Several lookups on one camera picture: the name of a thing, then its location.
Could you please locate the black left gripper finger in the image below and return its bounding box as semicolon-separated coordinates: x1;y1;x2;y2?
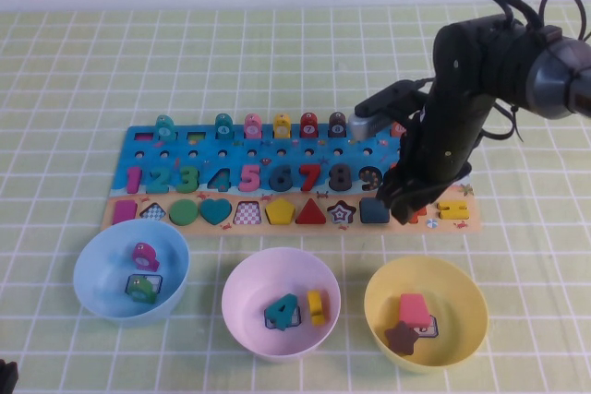
0;359;18;394

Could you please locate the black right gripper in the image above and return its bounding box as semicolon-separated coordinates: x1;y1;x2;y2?
376;105;486;224

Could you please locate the orange plus sign piece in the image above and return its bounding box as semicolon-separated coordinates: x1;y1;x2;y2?
400;207;428;228

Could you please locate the dark blue square piece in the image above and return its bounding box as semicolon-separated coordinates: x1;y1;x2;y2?
358;197;392;225

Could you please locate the yellow equals sign piece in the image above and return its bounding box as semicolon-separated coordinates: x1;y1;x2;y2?
436;199;471;222

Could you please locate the red triangle piece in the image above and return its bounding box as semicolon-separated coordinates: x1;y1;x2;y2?
295;198;333;225

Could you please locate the yellow plastic bowl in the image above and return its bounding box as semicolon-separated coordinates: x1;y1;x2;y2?
363;255;489;375

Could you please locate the red number seven piece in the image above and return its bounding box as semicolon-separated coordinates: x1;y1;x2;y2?
297;163;322;193

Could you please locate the pink trapezoid piece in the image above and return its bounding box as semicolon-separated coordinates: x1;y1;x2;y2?
398;293;430;328

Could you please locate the yellow pentagon piece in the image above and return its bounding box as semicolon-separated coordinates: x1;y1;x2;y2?
264;197;296;224

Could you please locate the dark blue number six piece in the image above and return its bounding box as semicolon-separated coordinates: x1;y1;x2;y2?
269;165;295;193

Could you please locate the brown star piece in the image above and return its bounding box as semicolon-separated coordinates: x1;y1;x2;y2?
384;319;420;355

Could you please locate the yellow bar piece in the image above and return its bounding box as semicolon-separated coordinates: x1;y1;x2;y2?
307;290;330;327

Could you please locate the light blue plastic bowl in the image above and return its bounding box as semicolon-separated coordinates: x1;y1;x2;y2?
72;220;191;327

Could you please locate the pink number five piece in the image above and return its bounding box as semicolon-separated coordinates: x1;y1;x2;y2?
238;165;262;193

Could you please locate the teal number four piece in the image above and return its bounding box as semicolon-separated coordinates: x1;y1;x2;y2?
263;293;299;332

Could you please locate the pink plastic bowl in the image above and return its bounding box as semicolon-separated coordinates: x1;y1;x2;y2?
221;246;342;358

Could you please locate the teal heart piece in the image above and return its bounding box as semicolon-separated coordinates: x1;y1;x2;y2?
199;198;233;226

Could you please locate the magenta rectangle piece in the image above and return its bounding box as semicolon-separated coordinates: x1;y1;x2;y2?
112;199;136;225

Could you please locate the green number three piece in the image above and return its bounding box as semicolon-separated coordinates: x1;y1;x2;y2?
174;166;199;195

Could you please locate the green circle piece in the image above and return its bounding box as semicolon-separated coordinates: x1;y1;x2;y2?
168;198;199;227

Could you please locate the magenta number one piece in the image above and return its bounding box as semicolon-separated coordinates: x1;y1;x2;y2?
125;166;142;195

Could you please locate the blue number two piece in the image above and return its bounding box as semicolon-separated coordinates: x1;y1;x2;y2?
145;166;172;195

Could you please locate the wooden number puzzle board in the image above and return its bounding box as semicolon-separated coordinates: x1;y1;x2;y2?
100;125;482;237

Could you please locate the brown fish peg eight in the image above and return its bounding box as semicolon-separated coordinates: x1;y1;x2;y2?
328;111;348;139

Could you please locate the red fish peg seven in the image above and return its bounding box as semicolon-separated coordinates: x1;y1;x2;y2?
299;111;320;139

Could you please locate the yellow fish peg six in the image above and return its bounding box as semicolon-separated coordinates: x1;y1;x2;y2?
272;113;292;139

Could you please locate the green fish peg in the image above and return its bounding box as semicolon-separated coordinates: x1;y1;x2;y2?
125;273;158;305

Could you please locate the pink fish peg five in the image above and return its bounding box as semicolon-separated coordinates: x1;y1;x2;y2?
243;113;263;140

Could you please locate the green checkered tablecloth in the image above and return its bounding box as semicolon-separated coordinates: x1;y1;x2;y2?
0;4;591;394

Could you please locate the magenta fish peg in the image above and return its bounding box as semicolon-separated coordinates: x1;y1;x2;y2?
132;241;162;271

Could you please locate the teal fish peg four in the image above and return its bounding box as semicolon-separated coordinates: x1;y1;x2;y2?
214;113;235;140

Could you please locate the teal fish peg two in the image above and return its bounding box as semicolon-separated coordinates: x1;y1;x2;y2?
154;114;177;142

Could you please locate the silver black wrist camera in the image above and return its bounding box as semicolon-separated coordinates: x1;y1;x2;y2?
346;79;430;141

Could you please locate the black cable under arm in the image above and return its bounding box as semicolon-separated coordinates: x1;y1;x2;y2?
479;102;527;146

